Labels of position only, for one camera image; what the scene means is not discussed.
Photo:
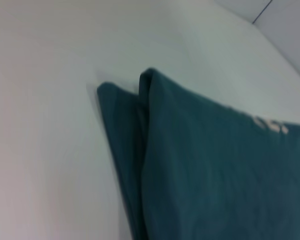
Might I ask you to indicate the teal blue shirt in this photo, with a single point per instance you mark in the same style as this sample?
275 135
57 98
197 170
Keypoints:
215 162

